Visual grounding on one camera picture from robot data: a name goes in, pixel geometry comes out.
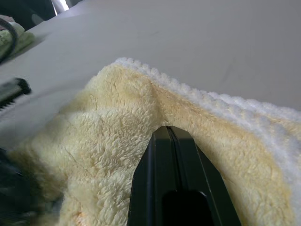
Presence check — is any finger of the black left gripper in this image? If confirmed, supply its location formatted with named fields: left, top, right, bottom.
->
left=0, top=77, right=32, bottom=112
left=0, top=148, right=48, bottom=226

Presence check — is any light green terry cloth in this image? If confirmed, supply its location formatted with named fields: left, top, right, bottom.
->
left=0, top=14, right=34, bottom=61

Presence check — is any pale yellow fleece towel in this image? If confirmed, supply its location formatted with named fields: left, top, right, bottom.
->
left=6, top=56, right=301, bottom=226

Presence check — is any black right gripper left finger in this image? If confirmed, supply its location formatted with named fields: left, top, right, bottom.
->
left=127, top=125, right=184, bottom=226

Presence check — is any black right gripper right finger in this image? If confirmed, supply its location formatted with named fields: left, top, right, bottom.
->
left=167, top=126, right=242, bottom=226

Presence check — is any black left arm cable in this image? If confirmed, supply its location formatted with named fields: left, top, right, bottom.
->
left=0, top=18, right=18, bottom=65

